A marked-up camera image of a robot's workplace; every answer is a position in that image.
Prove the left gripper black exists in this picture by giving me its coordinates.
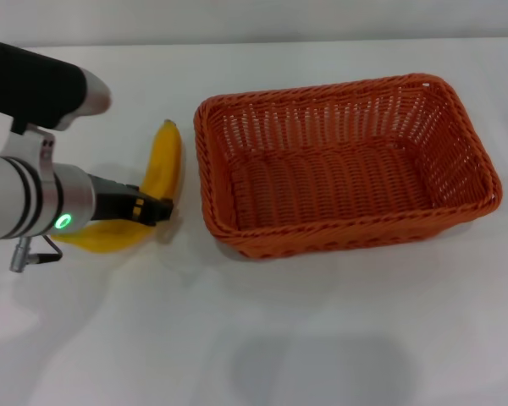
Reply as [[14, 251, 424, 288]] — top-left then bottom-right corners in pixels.
[[88, 175, 174, 228]]

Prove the yellow banana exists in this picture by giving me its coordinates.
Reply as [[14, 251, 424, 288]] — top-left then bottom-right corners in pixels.
[[52, 118, 183, 255]]

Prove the orange woven rectangular basket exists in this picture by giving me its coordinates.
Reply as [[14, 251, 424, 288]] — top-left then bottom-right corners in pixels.
[[193, 72, 504, 260]]

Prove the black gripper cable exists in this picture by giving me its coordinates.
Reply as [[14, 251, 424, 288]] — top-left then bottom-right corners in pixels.
[[41, 234, 64, 260]]

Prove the silver camera mount bracket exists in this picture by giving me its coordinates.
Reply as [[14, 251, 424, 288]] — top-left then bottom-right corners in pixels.
[[2, 122, 56, 183]]

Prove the silver black cable plug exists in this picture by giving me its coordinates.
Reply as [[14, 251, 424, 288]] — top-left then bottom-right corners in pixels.
[[9, 235, 60, 274]]

